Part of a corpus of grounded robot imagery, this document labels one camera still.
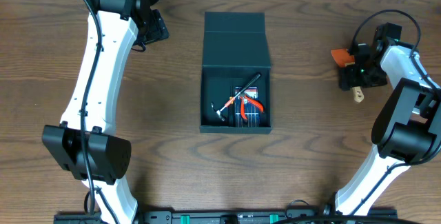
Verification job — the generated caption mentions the black gift box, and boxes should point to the black gift box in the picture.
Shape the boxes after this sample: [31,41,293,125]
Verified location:
[200,12,271,134]

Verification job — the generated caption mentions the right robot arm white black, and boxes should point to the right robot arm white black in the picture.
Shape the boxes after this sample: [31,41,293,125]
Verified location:
[330,23,440,216]

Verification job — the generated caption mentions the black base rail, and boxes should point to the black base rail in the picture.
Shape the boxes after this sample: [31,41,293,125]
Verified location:
[53,206,398,224]

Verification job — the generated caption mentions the precision screwdriver set case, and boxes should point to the precision screwdriver set case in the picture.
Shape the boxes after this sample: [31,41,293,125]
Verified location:
[234,87,262,128]

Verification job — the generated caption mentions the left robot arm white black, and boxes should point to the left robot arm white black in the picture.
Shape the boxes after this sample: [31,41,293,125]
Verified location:
[42,0,169,223]

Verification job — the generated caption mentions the red handled cutting pliers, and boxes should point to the red handled cutting pliers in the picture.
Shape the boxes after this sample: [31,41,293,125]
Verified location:
[240,94,265,122]

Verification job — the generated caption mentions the black yellow screwdriver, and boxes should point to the black yellow screwdriver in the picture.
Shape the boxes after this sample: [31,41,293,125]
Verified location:
[229,86,235,105]

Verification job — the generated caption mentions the orange scraper wooden handle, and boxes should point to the orange scraper wooden handle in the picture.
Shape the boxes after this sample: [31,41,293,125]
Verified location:
[331,48,364,103]

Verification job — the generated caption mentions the small claw hammer black grip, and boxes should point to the small claw hammer black grip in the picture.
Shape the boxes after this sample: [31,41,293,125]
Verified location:
[212,72,261,121]

